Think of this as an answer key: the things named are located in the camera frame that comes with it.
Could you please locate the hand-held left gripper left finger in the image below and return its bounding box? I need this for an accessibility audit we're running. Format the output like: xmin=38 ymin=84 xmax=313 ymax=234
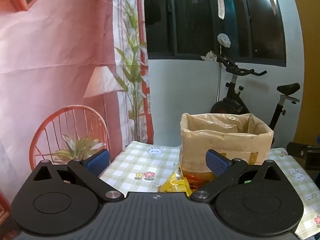
xmin=32 ymin=149 xmax=125 ymax=203

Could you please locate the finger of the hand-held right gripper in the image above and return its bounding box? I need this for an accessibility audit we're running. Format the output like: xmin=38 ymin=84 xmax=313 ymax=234
xmin=287 ymin=142 xmax=310 ymax=158

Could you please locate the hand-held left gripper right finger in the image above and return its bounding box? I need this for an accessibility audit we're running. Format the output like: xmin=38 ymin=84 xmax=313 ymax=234
xmin=191 ymin=149 xmax=285 ymax=203

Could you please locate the cardboard box with plastic liner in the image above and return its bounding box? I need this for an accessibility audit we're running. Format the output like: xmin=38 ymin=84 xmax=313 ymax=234
xmin=179 ymin=112 xmax=274 ymax=178

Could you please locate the red orange snack packet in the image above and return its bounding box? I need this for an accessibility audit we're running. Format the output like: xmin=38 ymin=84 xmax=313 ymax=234
xmin=186 ymin=174 xmax=215 ymax=189

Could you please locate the yellow snack packet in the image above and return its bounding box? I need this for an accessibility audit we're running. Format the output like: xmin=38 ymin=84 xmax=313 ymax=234
xmin=156 ymin=166 xmax=193 ymax=197

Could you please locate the green checked tablecloth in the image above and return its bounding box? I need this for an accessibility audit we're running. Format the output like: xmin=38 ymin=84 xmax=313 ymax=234
xmin=99 ymin=141 xmax=320 ymax=239

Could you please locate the black exercise bike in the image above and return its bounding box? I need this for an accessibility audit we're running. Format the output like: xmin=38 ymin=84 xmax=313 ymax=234
xmin=210 ymin=54 xmax=300 ymax=133

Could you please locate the crumpled white bag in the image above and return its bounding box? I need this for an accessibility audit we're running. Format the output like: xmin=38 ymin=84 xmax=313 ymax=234
xmin=201 ymin=50 xmax=217 ymax=62

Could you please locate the white plastic bag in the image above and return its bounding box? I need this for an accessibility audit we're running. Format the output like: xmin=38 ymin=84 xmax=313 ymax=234
xmin=217 ymin=33 xmax=231 ymax=48

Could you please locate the pink printed backdrop cloth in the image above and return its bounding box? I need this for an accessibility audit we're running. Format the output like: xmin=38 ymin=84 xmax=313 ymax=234
xmin=0 ymin=0 xmax=154 ymax=238

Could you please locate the dark window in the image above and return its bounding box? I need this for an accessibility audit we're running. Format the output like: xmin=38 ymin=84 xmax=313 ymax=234
xmin=144 ymin=0 xmax=287 ymax=67

